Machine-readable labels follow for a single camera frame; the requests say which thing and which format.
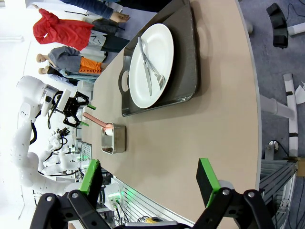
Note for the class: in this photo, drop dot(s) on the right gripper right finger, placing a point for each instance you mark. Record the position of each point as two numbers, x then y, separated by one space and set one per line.
207 186

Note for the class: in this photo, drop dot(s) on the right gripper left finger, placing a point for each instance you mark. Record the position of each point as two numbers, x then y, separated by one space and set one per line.
71 210

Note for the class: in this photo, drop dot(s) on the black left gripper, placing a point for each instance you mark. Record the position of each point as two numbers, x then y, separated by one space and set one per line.
71 107

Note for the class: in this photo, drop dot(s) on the dark brown serving tray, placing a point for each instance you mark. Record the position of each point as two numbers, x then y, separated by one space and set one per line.
188 59

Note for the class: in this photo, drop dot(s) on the person's left forearm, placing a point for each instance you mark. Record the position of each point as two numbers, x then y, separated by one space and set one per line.
102 10

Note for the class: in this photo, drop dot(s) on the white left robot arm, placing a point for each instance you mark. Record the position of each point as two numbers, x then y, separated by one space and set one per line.
21 143

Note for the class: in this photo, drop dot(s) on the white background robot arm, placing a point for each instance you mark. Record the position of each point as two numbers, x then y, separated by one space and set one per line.
57 162

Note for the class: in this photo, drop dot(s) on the person's left hand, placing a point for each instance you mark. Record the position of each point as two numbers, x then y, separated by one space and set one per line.
120 17

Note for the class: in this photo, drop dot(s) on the white control box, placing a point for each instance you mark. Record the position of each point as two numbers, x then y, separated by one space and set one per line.
112 195

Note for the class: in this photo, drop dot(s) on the rectangular steel container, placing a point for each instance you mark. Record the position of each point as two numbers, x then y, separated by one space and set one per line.
119 138

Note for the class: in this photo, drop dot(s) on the child mannequin orange shirt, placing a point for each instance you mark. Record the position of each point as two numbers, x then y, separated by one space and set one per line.
66 58

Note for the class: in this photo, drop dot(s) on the silver knife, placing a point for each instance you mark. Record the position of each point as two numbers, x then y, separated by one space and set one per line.
149 81

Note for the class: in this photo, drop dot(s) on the mannequin in red jacket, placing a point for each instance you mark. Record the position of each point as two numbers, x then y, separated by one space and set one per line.
62 31

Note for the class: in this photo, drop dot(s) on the silver fork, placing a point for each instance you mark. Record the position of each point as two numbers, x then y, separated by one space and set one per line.
160 80

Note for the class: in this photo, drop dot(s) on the white round plate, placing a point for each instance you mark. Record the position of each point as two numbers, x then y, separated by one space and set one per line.
157 47

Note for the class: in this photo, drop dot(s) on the person in denim jacket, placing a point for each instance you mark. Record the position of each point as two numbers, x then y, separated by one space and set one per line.
95 8

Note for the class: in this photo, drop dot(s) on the white table leg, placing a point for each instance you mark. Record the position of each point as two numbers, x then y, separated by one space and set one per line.
274 106

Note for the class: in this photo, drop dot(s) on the black foot pedal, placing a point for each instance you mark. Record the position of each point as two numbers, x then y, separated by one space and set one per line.
278 26

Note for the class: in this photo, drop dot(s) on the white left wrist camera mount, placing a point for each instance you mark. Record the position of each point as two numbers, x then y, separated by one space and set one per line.
64 100

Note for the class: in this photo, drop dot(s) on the aluminium profile frame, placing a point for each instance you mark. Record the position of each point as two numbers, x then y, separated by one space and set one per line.
274 174

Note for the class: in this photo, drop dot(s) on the white taped post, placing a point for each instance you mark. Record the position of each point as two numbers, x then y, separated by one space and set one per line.
291 107

